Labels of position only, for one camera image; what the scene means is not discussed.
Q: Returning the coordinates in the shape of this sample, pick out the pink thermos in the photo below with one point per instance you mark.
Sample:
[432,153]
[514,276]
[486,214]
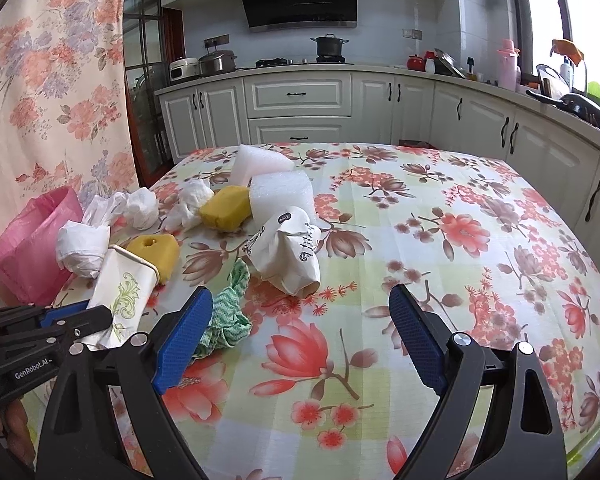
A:
[508,67]

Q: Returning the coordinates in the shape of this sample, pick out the floral curtain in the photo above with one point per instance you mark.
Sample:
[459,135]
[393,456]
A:
[55,60]

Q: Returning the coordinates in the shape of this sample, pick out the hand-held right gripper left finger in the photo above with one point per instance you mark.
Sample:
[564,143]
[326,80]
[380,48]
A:
[182,342]

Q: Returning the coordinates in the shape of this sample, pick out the floral tablecloth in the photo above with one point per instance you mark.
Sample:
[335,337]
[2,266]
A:
[405,200]

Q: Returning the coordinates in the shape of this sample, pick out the yellow sponge with hole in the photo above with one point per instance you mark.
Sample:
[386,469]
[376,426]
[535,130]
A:
[155,257]

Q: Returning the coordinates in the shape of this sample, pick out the orange cloth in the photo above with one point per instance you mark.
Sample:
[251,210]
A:
[570,49]

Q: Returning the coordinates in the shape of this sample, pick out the white tissue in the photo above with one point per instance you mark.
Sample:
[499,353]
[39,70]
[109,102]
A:
[105,207]
[192,205]
[82,247]

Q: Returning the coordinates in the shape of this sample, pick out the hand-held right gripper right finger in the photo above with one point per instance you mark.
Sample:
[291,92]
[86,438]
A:
[415,340]

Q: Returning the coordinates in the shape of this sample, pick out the white foam block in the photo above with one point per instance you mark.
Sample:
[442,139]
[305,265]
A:
[260,162]
[282,195]

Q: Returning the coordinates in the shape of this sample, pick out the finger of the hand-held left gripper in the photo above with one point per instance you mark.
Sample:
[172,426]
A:
[87,322]
[62,311]

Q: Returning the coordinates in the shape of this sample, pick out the wall socket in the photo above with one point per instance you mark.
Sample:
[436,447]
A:
[412,34]
[216,40]

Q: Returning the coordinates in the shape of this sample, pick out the gas stove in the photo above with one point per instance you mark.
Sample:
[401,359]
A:
[300,62]

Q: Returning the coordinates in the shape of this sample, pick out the white lower cabinets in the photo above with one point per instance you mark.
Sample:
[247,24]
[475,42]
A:
[300,105]

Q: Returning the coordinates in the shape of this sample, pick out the steel rice cooker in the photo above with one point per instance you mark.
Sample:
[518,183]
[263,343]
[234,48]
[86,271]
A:
[217,62]

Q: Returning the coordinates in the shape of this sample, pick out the green cloth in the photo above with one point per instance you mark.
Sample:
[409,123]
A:
[230,300]

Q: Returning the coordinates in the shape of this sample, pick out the small white bottle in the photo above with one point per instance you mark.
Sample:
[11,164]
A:
[430,66]

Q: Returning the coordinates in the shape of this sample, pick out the steel basin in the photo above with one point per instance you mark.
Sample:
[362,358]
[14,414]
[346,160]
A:
[449,62]

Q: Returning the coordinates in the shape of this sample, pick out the red kettle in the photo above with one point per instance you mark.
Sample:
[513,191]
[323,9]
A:
[415,62]

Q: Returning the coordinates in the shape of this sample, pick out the dish soap bottle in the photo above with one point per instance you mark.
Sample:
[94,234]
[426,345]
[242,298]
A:
[566,74]

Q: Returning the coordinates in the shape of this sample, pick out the white rice cooker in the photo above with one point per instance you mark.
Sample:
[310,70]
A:
[182,70]

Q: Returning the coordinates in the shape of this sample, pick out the black cooking pot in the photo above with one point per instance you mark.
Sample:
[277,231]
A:
[329,46]

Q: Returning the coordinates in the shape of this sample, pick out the black wok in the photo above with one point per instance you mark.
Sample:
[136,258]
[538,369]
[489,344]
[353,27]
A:
[575,105]

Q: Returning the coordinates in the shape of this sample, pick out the person's left hand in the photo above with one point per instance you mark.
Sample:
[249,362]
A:
[17,430]

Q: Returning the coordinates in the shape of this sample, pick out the crumpled white paper bag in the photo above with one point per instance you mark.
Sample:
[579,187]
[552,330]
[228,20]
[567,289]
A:
[290,250]

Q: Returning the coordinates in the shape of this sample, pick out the pink lined trash bin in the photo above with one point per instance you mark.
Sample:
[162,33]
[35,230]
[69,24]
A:
[30,245]

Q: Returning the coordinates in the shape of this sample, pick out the white paper towel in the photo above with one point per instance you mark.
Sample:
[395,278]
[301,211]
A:
[142,207]

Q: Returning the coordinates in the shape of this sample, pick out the wooden glass door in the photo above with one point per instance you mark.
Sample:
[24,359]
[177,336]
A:
[147,90]

